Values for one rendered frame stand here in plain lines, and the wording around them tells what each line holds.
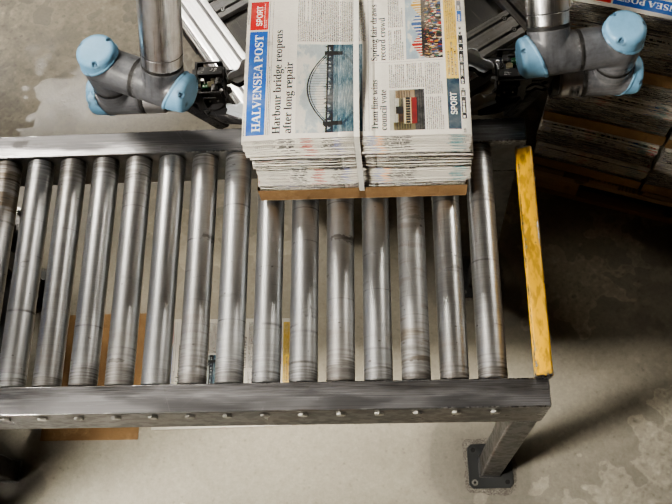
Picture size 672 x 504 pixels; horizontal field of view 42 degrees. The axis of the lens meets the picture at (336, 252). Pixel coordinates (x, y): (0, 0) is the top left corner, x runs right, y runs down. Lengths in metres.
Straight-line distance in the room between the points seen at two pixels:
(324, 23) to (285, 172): 0.26
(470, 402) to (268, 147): 0.54
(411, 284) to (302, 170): 0.28
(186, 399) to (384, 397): 0.34
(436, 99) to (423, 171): 0.15
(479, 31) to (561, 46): 0.92
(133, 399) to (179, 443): 0.81
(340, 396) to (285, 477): 0.82
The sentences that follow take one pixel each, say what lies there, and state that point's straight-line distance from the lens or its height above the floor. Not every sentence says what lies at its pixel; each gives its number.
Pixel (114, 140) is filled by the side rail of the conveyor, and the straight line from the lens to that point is 1.78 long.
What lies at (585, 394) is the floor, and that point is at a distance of 2.37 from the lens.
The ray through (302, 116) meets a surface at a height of 1.03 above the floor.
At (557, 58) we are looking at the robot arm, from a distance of 1.63.
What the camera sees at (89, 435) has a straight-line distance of 2.45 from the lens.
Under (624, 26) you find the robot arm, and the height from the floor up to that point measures 0.97.
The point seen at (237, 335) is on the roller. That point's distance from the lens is 1.57.
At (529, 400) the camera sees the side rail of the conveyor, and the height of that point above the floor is 0.80.
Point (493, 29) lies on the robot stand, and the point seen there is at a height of 0.23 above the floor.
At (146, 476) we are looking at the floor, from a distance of 2.38.
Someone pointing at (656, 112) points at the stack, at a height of 0.51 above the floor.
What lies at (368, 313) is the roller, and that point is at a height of 0.80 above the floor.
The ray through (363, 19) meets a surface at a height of 1.03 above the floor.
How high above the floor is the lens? 2.27
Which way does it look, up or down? 67 degrees down
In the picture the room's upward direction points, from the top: 11 degrees counter-clockwise
